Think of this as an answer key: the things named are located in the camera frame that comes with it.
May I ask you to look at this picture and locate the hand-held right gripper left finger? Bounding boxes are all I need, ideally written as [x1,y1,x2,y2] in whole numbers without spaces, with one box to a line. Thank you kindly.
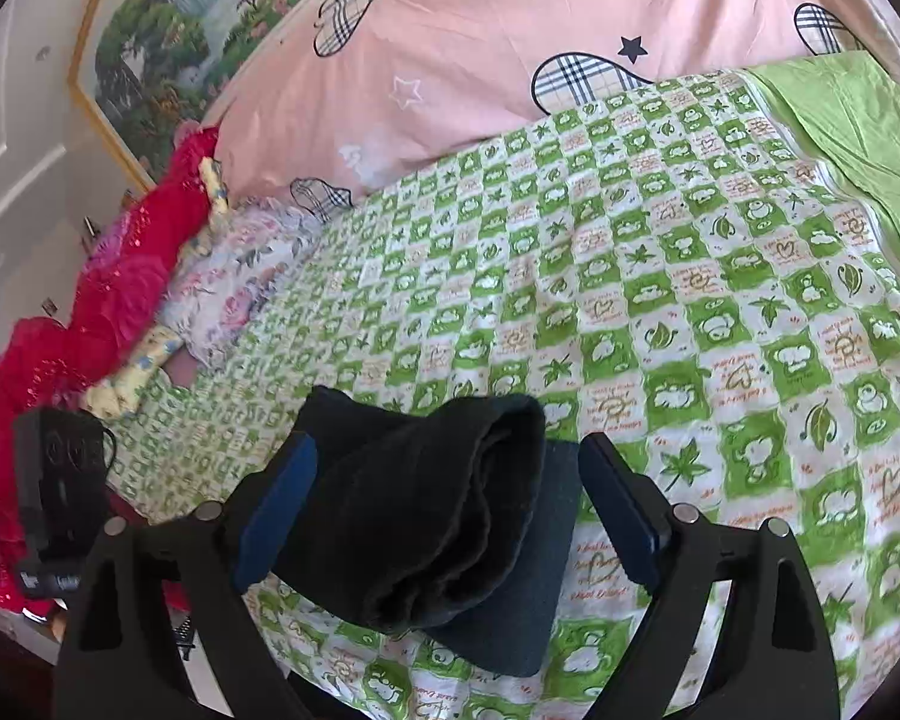
[51,431,322,720]

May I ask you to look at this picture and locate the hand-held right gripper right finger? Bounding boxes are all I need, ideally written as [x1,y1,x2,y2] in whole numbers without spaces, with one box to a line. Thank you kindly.
[579,433,842,720]

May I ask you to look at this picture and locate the black pants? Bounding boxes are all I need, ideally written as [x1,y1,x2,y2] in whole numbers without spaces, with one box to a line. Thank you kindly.
[270,386,584,680]

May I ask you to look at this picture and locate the red sequined blanket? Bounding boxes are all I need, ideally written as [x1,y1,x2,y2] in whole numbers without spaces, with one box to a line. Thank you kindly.
[0,124,223,610]

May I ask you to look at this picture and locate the green checkered printed bedsheet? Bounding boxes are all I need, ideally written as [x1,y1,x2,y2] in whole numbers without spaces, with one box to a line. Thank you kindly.
[103,66,900,720]

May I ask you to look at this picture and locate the floral ruffled pillow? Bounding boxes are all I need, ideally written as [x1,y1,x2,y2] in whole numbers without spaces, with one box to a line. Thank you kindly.
[156,197,325,362]

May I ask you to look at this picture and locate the white panelled door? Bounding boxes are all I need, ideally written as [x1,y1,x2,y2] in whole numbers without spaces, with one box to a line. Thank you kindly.
[0,28,155,391]

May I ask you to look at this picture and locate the plain green cloth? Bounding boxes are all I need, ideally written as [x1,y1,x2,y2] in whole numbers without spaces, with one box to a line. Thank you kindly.
[746,51,900,287]

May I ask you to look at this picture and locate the framed landscape painting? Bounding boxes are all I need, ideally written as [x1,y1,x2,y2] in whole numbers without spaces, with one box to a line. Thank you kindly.
[70,0,422,194]

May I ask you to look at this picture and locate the pink heart-pattern pillow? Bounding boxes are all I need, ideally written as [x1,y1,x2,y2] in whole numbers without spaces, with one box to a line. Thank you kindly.
[210,0,900,205]

